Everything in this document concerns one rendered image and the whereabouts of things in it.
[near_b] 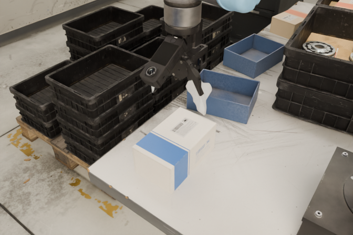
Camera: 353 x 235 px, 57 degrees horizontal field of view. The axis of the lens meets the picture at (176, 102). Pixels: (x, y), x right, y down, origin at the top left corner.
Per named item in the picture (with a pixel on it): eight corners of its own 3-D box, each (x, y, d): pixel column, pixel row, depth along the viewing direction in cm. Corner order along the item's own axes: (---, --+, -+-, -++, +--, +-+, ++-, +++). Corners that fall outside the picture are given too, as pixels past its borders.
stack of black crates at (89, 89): (104, 177, 154) (89, 100, 127) (64, 150, 168) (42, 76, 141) (157, 131, 179) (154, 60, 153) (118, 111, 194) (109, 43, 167)
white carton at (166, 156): (171, 194, 78) (170, 169, 73) (134, 171, 84) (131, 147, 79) (214, 147, 91) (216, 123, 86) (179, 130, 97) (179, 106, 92)
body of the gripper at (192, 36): (207, 69, 75) (211, 19, 68) (186, 85, 69) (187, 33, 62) (180, 59, 78) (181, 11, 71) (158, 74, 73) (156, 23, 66)
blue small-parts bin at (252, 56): (253, 78, 120) (256, 62, 116) (222, 64, 129) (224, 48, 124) (282, 60, 131) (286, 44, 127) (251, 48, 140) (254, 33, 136)
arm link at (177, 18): (187, 11, 59) (153, 2, 63) (186, 34, 62) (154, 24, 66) (209, 0, 64) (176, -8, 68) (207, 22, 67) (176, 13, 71)
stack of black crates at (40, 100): (51, 141, 173) (41, 108, 159) (19, 120, 187) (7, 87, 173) (106, 105, 199) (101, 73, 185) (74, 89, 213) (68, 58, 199)
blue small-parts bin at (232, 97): (186, 108, 106) (186, 91, 101) (201, 85, 117) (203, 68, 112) (246, 124, 99) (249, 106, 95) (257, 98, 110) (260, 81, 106)
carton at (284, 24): (291, 40, 146) (294, 24, 141) (269, 32, 153) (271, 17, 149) (310, 30, 154) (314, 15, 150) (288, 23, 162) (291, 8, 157)
